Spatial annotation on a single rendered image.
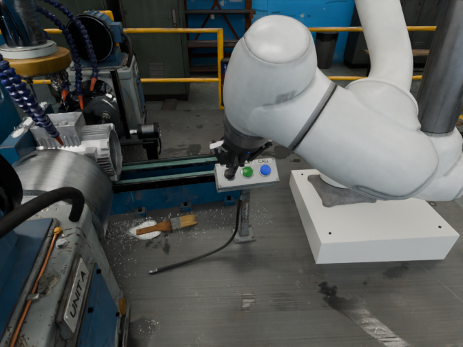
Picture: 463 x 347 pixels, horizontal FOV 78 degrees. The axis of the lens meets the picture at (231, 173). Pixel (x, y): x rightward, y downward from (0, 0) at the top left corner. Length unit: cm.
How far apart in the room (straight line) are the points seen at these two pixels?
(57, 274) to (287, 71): 41
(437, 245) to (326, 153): 72
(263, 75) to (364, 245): 69
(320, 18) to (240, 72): 578
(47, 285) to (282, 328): 54
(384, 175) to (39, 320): 45
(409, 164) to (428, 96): 46
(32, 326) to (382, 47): 59
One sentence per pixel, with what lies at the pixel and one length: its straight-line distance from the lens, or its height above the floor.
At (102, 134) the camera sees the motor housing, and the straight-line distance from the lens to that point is 97.
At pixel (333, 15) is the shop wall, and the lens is 617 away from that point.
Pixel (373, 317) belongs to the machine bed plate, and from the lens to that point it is 89.
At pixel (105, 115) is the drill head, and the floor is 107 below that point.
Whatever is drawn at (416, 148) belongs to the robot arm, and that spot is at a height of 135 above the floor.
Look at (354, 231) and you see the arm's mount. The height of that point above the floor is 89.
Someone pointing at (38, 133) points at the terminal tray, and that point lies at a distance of 100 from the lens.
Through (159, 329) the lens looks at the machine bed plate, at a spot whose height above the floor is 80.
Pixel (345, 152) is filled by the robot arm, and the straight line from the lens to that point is 36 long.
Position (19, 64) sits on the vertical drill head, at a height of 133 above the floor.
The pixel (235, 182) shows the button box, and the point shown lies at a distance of 77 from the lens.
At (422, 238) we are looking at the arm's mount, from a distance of 98.
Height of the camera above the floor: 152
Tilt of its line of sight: 36 degrees down
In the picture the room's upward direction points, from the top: straight up
